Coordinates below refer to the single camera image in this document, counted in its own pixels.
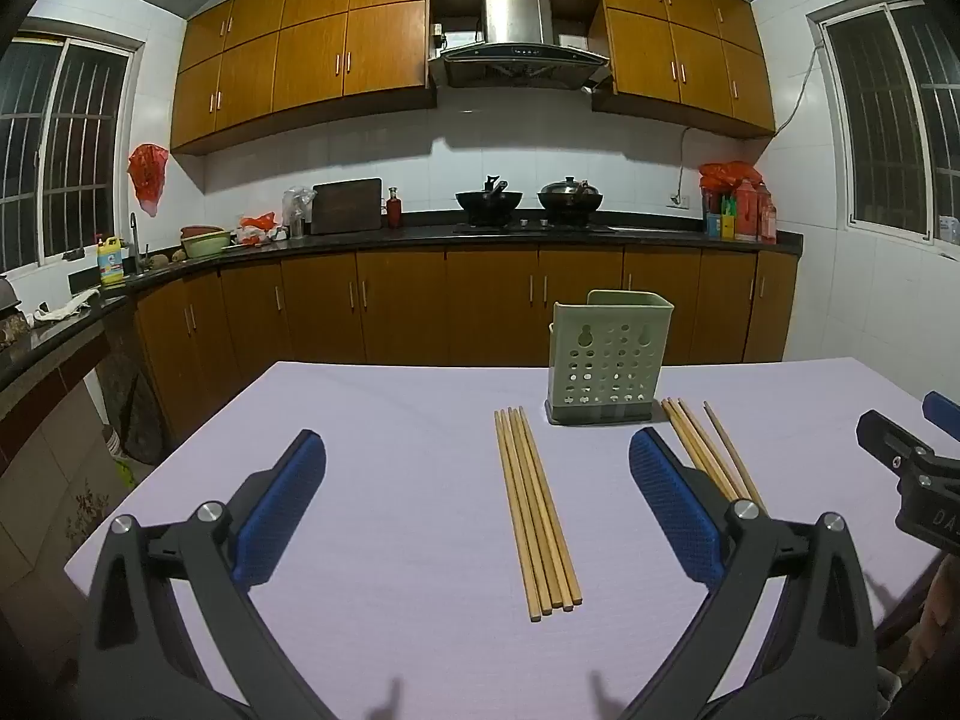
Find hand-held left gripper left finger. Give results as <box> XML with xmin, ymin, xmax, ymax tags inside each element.
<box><xmin>75</xmin><ymin>430</ymin><xmax>331</xmax><ymax>720</ymax></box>

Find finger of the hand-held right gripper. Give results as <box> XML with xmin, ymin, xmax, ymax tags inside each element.
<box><xmin>857</xmin><ymin>411</ymin><xmax>938</xmax><ymax>470</ymax></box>
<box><xmin>924</xmin><ymin>391</ymin><xmax>960</xmax><ymax>430</ymax></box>

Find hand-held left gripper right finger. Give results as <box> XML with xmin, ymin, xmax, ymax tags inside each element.
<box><xmin>622</xmin><ymin>426</ymin><xmax>878</xmax><ymax>720</ymax></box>

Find green perforated chopstick holder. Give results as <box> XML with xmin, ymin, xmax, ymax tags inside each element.
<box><xmin>546</xmin><ymin>289</ymin><xmax>674</xmax><ymax>427</ymax></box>

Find lavender table cover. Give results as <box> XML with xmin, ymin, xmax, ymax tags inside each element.
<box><xmin>64</xmin><ymin>358</ymin><xmax>960</xmax><ymax>720</ymax></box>

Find brown base cabinets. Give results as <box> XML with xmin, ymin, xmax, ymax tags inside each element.
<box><xmin>133</xmin><ymin>249</ymin><xmax>797</xmax><ymax>458</ymax></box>

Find green plastic basin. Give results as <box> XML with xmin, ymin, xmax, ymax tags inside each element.
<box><xmin>180</xmin><ymin>229</ymin><xmax>233</xmax><ymax>259</ymax></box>

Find yellow and green seasoning box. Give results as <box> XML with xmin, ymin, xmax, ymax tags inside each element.
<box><xmin>706</xmin><ymin>195</ymin><xmax>740</xmax><ymax>239</ymax></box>

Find black kitchen countertop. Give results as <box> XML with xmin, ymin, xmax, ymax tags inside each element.
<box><xmin>0</xmin><ymin>225</ymin><xmax>803</xmax><ymax>391</ymax></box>

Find red and white plastic bag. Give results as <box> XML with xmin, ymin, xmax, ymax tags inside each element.
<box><xmin>234</xmin><ymin>211</ymin><xmax>290</xmax><ymax>247</ymax></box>

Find white cloth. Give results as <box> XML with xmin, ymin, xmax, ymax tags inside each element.
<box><xmin>34</xmin><ymin>289</ymin><xmax>102</xmax><ymax>325</ymax></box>

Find clear plastic bag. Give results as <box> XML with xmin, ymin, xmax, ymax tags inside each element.
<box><xmin>282</xmin><ymin>186</ymin><xmax>316</xmax><ymax>241</ymax></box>

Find yellow detergent bottle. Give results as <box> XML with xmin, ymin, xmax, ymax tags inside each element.
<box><xmin>97</xmin><ymin>235</ymin><xmax>125</xmax><ymax>286</ymax></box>

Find dark cutting board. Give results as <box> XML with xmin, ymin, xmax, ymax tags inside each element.
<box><xmin>310</xmin><ymin>178</ymin><xmax>383</xmax><ymax>235</ymax></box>

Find red bag over condiments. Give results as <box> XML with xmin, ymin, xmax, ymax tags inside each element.
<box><xmin>699</xmin><ymin>161</ymin><xmax>755</xmax><ymax>194</ymax></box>

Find black gas stove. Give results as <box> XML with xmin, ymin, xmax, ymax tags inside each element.
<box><xmin>452</xmin><ymin>219</ymin><xmax>614</xmax><ymax>233</ymax></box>

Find black wok with lid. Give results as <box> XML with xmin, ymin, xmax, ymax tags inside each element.
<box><xmin>537</xmin><ymin>177</ymin><xmax>603</xmax><ymax>224</ymax></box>

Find red plastic bag on hook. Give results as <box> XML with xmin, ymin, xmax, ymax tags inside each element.
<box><xmin>127</xmin><ymin>142</ymin><xmax>167</xmax><ymax>215</ymax></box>

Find steel range hood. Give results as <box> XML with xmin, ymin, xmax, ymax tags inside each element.
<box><xmin>441</xmin><ymin>0</ymin><xmax>612</xmax><ymax>91</ymax></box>

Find barred window with white frame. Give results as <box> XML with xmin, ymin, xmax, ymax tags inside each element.
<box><xmin>806</xmin><ymin>0</ymin><xmax>960</xmax><ymax>248</ymax></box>
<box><xmin>0</xmin><ymin>34</ymin><xmax>143</xmax><ymax>271</ymax></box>

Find white power cable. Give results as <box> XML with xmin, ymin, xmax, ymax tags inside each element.
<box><xmin>677</xmin><ymin>45</ymin><xmax>824</xmax><ymax>200</ymax></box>

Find black wok with handle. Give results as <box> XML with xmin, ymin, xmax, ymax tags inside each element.
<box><xmin>455</xmin><ymin>175</ymin><xmax>524</xmax><ymax>224</ymax></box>

